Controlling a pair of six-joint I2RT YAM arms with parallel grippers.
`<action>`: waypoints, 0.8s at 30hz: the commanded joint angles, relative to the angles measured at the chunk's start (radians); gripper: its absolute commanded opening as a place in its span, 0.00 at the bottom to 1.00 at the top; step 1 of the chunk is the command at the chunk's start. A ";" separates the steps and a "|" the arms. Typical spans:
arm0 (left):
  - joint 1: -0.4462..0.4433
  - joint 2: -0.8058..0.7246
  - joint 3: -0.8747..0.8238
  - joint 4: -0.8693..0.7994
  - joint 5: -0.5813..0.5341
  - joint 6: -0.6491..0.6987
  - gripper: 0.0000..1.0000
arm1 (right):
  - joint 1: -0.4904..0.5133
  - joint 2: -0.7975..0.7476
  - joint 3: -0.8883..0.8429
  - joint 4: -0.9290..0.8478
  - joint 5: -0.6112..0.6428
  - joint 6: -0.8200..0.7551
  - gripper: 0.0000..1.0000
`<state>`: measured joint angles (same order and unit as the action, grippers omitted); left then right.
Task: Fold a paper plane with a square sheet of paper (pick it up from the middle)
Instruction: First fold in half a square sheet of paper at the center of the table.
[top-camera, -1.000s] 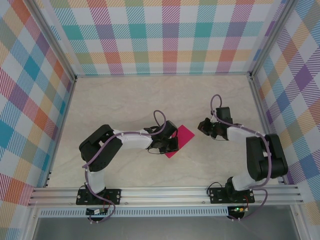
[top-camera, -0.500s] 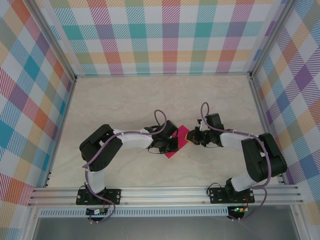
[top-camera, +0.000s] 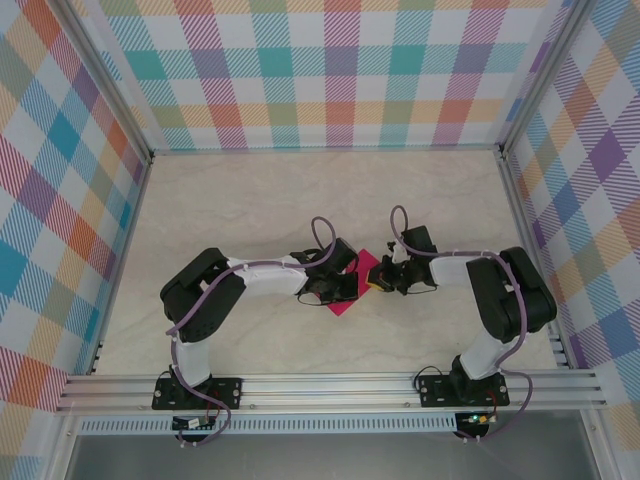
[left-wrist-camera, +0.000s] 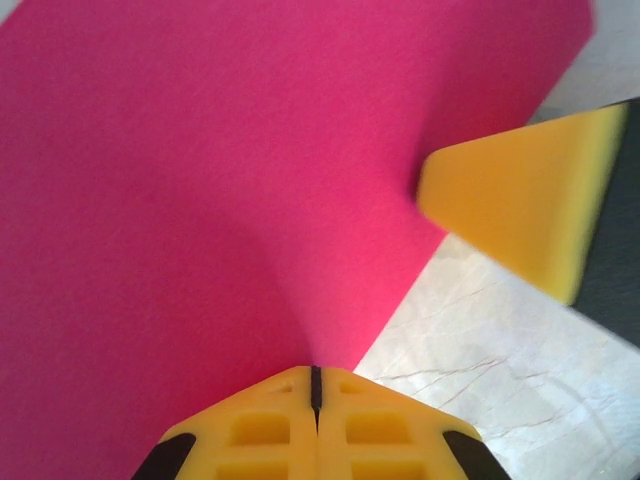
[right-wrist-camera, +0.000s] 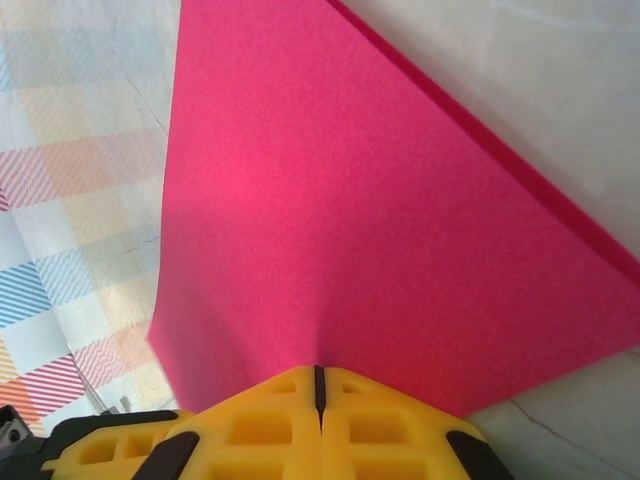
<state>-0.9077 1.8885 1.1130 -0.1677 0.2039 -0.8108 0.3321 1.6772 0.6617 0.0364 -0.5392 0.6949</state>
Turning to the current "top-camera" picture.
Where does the pink square paper sheet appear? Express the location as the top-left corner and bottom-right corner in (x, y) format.
(324, 249), (380, 319)

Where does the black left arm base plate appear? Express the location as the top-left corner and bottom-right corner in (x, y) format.
(152, 377), (244, 411)

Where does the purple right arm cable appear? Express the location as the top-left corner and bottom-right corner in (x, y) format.
(390, 203), (534, 445)

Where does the aluminium frame post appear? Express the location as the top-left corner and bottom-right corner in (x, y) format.
(58, 0), (155, 162)
(498, 0), (586, 157)

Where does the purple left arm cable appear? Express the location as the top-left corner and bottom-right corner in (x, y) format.
(167, 216), (337, 448)

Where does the aluminium mounting rail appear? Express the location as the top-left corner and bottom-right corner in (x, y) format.
(54, 369), (609, 414)

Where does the aluminium side rail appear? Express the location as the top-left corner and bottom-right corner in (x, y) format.
(88, 158), (154, 376)
(498, 152), (572, 370)

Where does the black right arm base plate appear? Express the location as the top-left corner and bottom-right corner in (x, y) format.
(418, 374), (511, 409)

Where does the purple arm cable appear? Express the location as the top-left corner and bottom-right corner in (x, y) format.
(167, 216), (337, 448)
(390, 203), (534, 445)

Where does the slotted grey cable tray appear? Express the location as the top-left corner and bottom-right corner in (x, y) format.
(79, 417), (459, 435)

